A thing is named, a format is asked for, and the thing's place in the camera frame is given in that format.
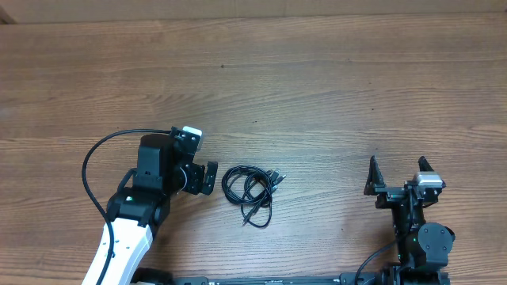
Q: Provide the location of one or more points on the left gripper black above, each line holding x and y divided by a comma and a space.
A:
195, 183

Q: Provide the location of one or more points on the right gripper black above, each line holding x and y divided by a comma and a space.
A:
390, 195

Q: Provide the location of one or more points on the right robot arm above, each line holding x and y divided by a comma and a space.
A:
422, 246

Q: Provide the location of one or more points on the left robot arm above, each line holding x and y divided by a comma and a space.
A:
141, 204

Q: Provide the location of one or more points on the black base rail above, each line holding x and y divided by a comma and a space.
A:
342, 279

